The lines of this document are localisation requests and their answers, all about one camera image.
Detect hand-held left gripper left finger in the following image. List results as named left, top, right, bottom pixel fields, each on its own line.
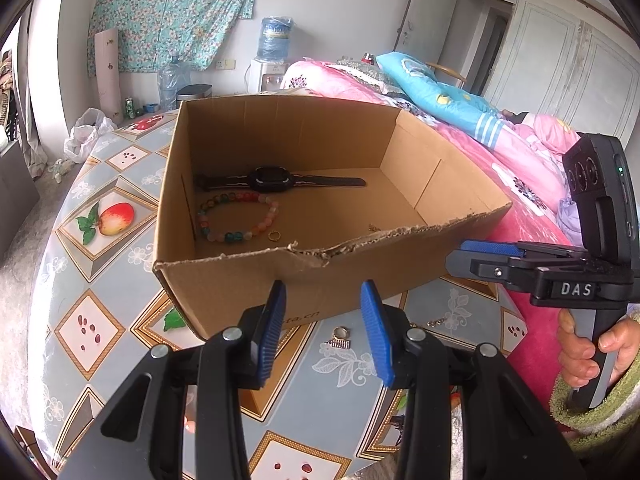
left=57, top=279, right=288, bottom=480

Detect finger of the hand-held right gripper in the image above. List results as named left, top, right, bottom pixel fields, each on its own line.
left=445, top=251, right=543, bottom=295
left=459, top=239, right=586, bottom=267

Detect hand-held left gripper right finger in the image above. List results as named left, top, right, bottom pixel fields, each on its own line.
left=361, top=280, right=587, bottom=480

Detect brown cardboard box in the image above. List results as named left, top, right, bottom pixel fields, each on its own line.
left=152, top=94, right=513, bottom=340

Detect multicolour bead bracelet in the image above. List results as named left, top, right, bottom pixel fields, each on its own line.
left=196, top=191, right=281, bottom=244

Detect person's right forearm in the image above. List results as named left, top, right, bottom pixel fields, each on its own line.
left=550, top=310, right=640, bottom=456

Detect person's right hand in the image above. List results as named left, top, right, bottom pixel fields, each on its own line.
left=556, top=307, right=640, bottom=391

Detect lilac cloth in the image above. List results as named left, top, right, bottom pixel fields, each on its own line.
left=556, top=195, right=585, bottom=235

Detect white wardrobe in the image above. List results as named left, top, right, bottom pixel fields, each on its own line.
left=482, top=0, right=640, bottom=146

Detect blue cartoon pillow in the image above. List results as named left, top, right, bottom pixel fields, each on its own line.
left=375, top=51, right=516, bottom=146

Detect black wristwatch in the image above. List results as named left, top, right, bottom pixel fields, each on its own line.
left=194, top=166, right=367, bottom=193

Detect wooden chair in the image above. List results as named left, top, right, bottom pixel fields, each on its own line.
left=427, top=62, right=468, bottom=88

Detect grey patterned cushion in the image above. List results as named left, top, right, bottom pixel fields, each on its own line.
left=330, top=57, right=401, bottom=96

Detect white door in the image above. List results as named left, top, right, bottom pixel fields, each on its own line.
left=400, top=0, right=461, bottom=66

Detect metal trash bin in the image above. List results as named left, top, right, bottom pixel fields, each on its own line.
left=176, top=84, right=213, bottom=110

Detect white water dispenser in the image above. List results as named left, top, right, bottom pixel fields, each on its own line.
left=247, top=58, right=288, bottom=93

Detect empty clear water jug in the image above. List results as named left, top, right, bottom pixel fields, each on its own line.
left=159, top=55, right=192, bottom=111

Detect white plastic bag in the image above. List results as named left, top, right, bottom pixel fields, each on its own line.
left=62, top=107, right=118, bottom=163

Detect grey cabinet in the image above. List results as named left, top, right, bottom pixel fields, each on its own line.
left=0, top=137, right=41, bottom=256

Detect blue water dispenser bottle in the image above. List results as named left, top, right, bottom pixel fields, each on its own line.
left=256, top=16, right=293, bottom=63

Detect teal floral wall cloth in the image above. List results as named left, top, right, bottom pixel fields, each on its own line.
left=87, top=0, right=262, bottom=76

